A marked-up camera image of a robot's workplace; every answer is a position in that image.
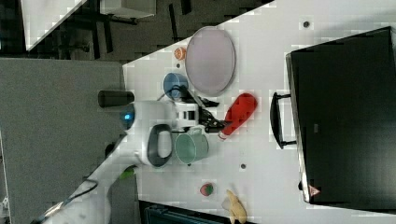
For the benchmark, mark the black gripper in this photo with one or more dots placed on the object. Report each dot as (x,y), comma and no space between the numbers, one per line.
(205,118)

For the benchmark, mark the red ketchup bottle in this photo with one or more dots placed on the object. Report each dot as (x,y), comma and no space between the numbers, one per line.
(238,113)

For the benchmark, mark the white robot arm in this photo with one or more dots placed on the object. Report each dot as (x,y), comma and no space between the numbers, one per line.
(148,140)

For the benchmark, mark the black toaster oven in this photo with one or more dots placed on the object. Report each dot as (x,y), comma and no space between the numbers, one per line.
(342,96)

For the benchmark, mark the teal mug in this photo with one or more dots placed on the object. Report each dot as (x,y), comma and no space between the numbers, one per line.
(192,146)

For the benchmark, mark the blue bowl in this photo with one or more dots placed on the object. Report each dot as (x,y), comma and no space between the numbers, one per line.
(172,84)

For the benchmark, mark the large grey round plate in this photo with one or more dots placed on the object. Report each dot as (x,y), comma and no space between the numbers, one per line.
(210,60)

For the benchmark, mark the orange slice toy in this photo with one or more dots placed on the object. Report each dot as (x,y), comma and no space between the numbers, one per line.
(180,53)

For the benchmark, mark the peeled banana toy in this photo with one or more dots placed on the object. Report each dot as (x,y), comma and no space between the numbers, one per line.
(235,208)

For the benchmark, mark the blue crate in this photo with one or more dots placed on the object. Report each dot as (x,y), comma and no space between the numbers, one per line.
(160,214)

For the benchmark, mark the black cylindrical container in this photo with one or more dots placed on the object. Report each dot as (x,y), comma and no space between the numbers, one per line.
(109,98)

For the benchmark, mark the white side table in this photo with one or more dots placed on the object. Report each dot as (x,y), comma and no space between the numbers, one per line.
(41,17)

